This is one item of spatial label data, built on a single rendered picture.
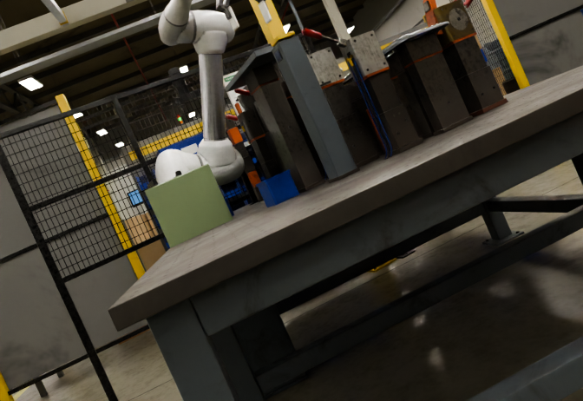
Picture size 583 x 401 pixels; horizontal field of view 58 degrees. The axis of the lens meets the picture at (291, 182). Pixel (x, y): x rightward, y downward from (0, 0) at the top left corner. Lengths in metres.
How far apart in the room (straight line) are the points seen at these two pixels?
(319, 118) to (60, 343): 3.21
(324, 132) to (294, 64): 0.22
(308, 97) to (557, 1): 4.01
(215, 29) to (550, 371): 1.76
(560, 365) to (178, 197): 1.50
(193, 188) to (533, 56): 3.61
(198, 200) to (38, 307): 2.40
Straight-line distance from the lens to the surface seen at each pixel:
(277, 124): 1.79
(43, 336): 4.39
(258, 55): 1.69
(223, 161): 2.36
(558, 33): 5.29
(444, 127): 1.63
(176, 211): 2.17
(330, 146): 1.57
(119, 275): 4.20
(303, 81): 1.58
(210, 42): 2.32
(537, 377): 1.17
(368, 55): 1.59
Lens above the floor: 0.78
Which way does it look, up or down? 1 degrees down
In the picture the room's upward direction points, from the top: 24 degrees counter-clockwise
